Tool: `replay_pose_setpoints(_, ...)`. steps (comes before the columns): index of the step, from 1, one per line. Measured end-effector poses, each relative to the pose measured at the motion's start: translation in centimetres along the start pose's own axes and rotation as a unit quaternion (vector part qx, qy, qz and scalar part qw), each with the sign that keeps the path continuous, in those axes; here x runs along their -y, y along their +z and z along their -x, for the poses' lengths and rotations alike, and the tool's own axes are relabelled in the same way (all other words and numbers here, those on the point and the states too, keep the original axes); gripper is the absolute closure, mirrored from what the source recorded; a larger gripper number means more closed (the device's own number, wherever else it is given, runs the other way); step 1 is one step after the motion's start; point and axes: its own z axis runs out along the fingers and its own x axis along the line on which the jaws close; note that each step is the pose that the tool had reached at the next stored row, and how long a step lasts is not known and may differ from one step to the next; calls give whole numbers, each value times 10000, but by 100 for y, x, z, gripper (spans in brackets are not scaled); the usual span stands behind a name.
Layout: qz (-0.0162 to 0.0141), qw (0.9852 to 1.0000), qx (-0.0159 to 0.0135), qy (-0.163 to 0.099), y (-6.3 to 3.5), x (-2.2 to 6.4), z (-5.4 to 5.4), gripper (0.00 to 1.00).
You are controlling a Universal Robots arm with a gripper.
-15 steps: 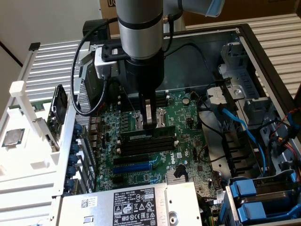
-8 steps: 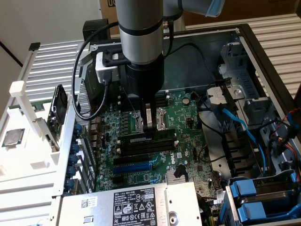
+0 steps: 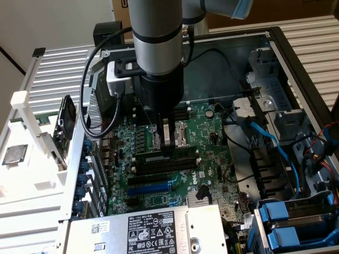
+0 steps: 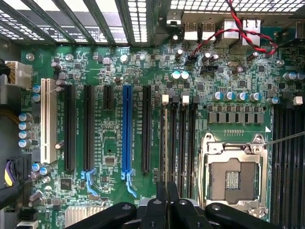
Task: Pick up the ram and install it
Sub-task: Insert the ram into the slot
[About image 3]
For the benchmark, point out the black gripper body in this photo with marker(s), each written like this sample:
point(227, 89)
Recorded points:
point(162, 92)

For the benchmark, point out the green RAM stick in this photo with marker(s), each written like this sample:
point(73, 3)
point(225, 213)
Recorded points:
point(42, 120)
point(182, 153)

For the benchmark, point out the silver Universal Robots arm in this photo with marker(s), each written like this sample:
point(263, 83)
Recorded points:
point(156, 39)

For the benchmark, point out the silver CPU socket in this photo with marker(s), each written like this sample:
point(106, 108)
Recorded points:
point(182, 135)

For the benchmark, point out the thin metal locking lever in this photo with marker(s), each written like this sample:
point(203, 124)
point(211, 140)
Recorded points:
point(148, 118)

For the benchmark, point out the green motherboard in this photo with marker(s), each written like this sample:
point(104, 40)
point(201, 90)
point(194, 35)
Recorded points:
point(206, 132)

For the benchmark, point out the round coin battery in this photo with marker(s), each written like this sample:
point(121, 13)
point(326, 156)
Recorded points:
point(209, 113)

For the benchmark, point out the grey metal PC case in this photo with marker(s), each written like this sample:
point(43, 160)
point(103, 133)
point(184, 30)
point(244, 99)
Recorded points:
point(212, 79)

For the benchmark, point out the long black expansion slot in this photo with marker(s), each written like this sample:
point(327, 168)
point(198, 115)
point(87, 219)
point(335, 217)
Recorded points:
point(148, 180)

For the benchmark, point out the long blue expansion slot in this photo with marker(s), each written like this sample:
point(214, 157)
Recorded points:
point(148, 189)

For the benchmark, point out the black plug on motherboard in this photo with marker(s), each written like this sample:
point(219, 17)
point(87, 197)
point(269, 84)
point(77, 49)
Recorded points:
point(202, 193)

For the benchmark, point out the short black expansion slot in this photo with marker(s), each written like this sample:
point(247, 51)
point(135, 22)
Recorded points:
point(133, 202)

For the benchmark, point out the silver finned heatsink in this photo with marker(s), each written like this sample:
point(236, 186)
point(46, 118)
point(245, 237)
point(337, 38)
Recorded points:
point(212, 203)

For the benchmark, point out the small black box device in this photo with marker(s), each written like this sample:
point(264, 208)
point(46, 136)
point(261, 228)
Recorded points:
point(106, 31)

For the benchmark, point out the blue card retention clip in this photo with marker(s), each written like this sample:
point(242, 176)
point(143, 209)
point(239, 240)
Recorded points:
point(83, 179)
point(78, 207)
point(80, 192)
point(84, 165)
point(87, 145)

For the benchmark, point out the printed cardboard box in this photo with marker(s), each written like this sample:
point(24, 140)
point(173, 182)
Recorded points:
point(120, 10)

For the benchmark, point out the black graphics card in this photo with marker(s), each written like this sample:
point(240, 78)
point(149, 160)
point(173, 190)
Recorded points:
point(66, 116)

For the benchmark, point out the disk bay with blue rails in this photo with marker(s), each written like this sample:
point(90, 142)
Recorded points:
point(275, 214)

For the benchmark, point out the white parts rack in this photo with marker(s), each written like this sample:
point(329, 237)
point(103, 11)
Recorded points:
point(45, 169)

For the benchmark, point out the plain cardboard box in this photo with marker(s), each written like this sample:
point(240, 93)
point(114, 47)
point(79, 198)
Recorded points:
point(278, 13)

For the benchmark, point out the silver power supply unit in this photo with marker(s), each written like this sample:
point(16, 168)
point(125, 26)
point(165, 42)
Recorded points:
point(79, 238)

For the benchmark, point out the square silver CPU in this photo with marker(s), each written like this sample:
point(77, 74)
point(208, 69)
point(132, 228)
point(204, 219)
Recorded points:
point(14, 155)

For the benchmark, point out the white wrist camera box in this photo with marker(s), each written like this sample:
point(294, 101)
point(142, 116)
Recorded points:
point(116, 84)

